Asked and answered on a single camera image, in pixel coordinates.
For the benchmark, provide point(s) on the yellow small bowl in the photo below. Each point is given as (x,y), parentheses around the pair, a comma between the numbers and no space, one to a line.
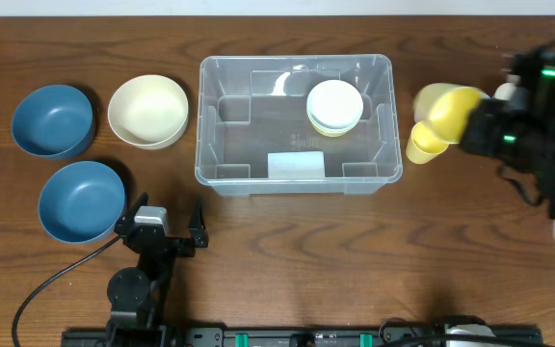
(328,132)

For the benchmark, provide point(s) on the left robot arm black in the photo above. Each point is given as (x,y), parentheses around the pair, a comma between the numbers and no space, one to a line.
(138,294)

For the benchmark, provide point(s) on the upper blue bowl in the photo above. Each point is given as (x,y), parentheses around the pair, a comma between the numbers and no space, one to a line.
(54,122)

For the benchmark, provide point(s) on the cream bowl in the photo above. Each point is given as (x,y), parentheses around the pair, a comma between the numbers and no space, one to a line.
(149,112)

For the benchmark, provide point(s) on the blue bowl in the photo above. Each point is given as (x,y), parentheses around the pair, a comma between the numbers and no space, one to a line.
(54,122)
(81,202)

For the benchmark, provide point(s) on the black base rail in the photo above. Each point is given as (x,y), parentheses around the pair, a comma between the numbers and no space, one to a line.
(393,332)

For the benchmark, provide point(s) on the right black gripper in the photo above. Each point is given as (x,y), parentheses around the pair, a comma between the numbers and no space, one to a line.
(480,129)

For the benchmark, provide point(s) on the clear plastic storage container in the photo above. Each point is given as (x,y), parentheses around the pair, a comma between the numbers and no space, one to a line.
(254,135)

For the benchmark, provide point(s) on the lower blue bowl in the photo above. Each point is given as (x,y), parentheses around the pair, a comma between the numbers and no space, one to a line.
(81,202)

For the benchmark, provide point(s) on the white small bowl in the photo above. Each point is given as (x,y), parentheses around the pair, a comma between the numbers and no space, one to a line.
(334,104)

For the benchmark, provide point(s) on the cream white cup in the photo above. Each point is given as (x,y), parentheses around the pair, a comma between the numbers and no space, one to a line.
(505,91)

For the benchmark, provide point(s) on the yellow cup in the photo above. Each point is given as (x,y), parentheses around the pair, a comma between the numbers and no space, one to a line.
(424,145)
(446,107)

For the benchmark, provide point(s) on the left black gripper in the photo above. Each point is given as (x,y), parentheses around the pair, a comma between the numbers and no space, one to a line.
(160,242)

